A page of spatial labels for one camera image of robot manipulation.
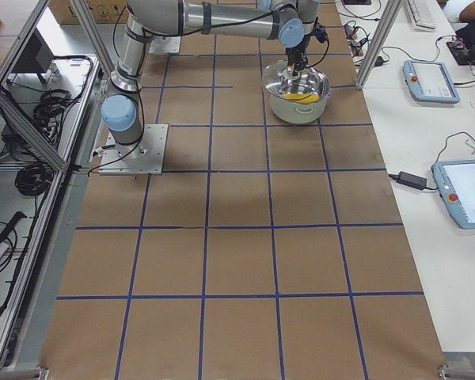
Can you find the glass pot lid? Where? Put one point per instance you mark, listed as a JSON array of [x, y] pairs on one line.
[[277, 80]]

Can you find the aluminium side frame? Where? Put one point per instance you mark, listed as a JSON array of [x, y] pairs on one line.
[[40, 189]]

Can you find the pale green cooking pot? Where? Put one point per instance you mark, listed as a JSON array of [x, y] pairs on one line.
[[296, 113]]

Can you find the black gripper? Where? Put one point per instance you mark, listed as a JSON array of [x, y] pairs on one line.
[[295, 52]]

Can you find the white keyboard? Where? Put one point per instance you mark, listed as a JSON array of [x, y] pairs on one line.
[[419, 15]]

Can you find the aluminium frame post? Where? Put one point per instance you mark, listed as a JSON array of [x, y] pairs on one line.
[[380, 34]]

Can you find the blue teach pendant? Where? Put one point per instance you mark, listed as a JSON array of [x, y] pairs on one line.
[[429, 82], [456, 183]]

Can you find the yellow corn cob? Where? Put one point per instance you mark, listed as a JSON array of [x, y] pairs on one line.
[[302, 98]]

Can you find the far blue teach pendant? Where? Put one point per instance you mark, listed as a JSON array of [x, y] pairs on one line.
[[429, 82]]

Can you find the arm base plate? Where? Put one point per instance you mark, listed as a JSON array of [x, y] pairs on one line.
[[147, 158], [165, 46]]

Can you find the black monitor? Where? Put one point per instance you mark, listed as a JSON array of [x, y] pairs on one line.
[[35, 58]]

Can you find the near blue teach pendant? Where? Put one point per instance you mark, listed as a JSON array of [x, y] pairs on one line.
[[456, 183]]

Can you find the black power adapter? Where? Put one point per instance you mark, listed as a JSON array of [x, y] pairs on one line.
[[412, 181]]

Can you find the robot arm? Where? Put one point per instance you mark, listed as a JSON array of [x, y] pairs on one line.
[[306, 10], [289, 22]]

